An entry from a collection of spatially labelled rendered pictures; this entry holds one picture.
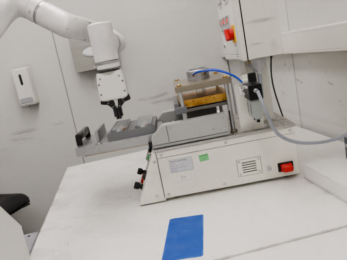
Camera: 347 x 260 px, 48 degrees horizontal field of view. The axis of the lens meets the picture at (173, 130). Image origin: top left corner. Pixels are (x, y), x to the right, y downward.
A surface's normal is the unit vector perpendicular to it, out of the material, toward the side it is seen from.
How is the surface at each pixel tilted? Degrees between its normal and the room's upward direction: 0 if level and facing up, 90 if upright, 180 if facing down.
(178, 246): 0
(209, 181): 90
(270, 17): 90
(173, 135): 90
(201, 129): 90
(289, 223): 0
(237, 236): 0
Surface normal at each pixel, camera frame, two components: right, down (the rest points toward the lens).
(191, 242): -0.18, -0.96
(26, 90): 0.16, 0.17
